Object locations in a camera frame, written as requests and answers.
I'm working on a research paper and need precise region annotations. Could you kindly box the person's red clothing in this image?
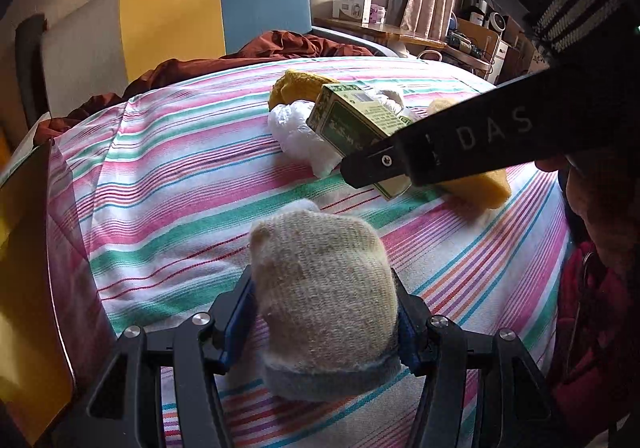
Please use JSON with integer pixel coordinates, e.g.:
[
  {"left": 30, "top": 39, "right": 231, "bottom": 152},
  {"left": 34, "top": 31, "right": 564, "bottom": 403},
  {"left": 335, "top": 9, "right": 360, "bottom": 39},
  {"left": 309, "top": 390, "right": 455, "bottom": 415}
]
[{"left": 547, "top": 241, "right": 640, "bottom": 448}]

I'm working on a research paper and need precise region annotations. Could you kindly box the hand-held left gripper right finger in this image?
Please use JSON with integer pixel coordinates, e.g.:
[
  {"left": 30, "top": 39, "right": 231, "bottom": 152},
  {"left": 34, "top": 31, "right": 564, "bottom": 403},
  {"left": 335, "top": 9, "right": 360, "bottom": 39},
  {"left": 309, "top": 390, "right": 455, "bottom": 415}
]
[{"left": 390, "top": 271, "right": 566, "bottom": 448}]

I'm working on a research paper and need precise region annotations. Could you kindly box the striped bedsheet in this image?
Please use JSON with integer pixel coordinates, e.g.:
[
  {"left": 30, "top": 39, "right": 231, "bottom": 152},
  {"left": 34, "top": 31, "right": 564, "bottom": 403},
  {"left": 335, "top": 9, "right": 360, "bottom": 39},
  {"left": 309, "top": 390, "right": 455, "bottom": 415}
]
[{"left": 35, "top": 56, "right": 573, "bottom": 448}]

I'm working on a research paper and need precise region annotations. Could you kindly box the white product box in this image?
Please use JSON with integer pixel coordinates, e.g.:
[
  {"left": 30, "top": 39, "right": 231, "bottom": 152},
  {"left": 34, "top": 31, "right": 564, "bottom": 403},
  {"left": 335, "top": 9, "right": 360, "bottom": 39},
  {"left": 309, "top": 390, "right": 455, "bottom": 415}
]
[{"left": 332, "top": 0, "right": 373, "bottom": 24}]

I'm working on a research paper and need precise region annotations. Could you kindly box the grey bed frame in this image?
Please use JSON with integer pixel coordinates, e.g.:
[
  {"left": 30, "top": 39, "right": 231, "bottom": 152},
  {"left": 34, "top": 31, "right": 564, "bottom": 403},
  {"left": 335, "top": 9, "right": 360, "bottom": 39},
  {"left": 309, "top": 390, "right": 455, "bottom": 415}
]
[{"left": 310, "top": 26, "right": 416, "bottom": 59}]

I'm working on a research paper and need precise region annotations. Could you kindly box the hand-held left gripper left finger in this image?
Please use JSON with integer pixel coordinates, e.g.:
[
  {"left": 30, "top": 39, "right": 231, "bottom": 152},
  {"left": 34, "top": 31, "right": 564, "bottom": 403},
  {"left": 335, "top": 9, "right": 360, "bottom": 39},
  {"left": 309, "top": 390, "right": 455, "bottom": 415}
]
[{"left": 52, "top": 265, "right": 258, "bottom": 448}]

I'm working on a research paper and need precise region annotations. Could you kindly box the rust brown blanket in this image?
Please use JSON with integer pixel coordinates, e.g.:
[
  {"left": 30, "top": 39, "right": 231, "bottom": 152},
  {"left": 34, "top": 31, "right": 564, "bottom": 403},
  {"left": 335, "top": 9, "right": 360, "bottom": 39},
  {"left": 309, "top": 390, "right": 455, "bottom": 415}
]
[{"left": 32, "top": 30, "right": 388, "bottom": 146}]

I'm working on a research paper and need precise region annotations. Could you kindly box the green cardboard box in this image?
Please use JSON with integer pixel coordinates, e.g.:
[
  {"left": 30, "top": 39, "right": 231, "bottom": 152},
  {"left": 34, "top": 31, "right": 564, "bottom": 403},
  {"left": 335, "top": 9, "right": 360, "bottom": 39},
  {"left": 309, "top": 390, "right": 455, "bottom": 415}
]
[{"left": 306, "top": 82, "right": 416, "bottom": 201}]

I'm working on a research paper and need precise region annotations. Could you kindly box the yellow sponge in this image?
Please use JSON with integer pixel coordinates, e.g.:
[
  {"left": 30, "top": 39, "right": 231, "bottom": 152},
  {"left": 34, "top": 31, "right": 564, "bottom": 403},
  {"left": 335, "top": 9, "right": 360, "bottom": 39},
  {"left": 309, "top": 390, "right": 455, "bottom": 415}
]
[{"left": 425, "top": 98, "right": 512, "bottom": 210}]

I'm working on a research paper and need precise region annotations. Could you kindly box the beige sock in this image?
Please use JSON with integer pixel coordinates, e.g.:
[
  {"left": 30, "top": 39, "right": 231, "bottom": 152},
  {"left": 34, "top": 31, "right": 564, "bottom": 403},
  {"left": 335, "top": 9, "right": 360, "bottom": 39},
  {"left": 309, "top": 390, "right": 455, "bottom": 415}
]
[{"left": 248, "top": 208, "right": 403, "bottom": 401}]

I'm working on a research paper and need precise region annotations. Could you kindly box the person's right hand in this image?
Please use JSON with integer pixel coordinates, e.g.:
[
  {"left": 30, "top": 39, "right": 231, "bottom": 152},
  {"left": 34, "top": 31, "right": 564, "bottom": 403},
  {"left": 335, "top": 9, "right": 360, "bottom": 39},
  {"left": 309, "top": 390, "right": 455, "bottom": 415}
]
[{"left": 532, "top": 154, "right": 573, "bottom": 174}]

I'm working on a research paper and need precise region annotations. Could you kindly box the person's right forearm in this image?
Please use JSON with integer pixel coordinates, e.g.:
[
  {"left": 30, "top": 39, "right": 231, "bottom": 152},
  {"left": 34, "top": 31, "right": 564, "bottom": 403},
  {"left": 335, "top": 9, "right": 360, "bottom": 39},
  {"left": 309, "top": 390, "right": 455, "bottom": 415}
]
[{"left": 562, "top": 153, "right": 640, "bottom": 279}]

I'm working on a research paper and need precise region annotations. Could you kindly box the yellow fuzzy sock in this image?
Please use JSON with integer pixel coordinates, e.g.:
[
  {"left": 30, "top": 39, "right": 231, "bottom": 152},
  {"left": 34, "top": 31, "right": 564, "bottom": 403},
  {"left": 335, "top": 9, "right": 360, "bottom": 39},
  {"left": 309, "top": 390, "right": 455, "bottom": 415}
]
[{"left": 268, "top": 70, "right": 341, "bottom": 112}]

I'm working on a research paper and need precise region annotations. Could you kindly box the white plastic bag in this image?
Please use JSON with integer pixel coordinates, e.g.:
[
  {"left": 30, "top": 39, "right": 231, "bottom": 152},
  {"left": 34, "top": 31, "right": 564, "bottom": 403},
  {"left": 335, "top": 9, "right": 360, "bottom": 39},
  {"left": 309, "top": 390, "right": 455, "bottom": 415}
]
[{"left": 267, "top": 88, "right": 416, "bottom": 179}]

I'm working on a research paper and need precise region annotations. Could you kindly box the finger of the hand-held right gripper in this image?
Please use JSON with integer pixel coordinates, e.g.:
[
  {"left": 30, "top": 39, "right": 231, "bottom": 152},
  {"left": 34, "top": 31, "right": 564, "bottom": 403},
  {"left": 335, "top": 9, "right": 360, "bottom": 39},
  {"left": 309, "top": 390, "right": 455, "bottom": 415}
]
[{"left": 340, "top": 63, "right": 571, "bottom": 189}]

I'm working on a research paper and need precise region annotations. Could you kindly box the yellow cardboard box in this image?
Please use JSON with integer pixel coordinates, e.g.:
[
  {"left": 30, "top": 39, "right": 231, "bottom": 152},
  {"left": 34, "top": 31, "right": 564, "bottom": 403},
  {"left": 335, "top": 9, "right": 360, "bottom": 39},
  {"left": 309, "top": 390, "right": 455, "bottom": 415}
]
[{"left": 0, "top": 141, "right": 76, "bottom": 446}]

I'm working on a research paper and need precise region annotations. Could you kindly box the wooden shelf unit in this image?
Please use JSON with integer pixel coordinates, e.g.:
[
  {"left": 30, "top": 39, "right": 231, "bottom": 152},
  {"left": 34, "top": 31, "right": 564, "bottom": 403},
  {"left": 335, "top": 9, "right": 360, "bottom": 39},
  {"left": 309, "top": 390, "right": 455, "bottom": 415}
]
[{"left": 440, "top": 16, "right": 526, "bottom": 84}]

